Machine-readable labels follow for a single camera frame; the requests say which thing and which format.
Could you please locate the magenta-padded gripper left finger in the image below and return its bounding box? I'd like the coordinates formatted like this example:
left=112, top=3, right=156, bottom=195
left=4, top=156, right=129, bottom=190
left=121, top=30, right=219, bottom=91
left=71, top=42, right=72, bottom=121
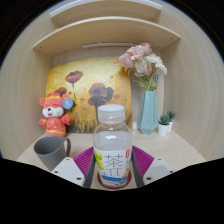
left=50, top=146, right=98, bottom=189

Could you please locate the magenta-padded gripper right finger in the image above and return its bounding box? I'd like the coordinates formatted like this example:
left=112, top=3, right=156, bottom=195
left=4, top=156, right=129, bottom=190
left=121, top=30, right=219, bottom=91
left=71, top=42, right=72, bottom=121
left=130, top=145, right=175, bottom=188

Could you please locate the clear plastic drink bottle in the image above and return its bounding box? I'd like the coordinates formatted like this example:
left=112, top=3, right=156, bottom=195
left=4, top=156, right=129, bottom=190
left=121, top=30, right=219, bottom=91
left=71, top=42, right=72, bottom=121
left=92, top=104, right=133, bottom=189

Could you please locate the grey textured mug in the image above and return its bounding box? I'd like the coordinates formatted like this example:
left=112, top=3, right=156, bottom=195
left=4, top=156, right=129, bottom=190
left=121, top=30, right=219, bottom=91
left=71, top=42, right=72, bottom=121
left=33, top=135, right=72, bottom=172

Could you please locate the small succulent in white pot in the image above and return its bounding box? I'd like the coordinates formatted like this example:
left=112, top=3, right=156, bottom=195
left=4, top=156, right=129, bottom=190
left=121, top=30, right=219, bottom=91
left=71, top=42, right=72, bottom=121
left=166, top=110, right=177, bottom=132
left=157, top=113, right=171, bottom=137

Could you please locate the red orange plush toy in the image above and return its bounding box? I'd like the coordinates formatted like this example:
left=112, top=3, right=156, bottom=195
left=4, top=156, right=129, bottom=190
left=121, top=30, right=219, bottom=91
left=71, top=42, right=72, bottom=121
left=38, top=92, right=74, bottom=138

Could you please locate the teal faceted vase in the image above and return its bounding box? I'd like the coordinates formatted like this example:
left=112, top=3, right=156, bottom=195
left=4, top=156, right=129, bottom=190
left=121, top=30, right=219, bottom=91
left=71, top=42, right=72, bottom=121
left=137, top=89, right=160, bottom=136

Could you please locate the yellow poppy flower painting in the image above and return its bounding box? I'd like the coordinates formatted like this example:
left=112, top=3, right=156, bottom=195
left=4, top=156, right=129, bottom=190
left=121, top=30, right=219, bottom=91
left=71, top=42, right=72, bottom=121
left=45, top=56, right=134, bottom=134

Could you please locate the pink white flower bouquet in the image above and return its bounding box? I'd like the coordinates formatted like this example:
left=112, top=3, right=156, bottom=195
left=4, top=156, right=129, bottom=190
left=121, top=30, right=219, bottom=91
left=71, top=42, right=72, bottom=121
left=118, top=42, right=168, bottom=93

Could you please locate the light wooden shelf unit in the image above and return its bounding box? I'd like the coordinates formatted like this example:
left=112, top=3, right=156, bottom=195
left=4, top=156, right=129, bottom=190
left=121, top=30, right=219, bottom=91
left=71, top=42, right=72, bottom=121
left=32, top=0, right=182, bottom=56

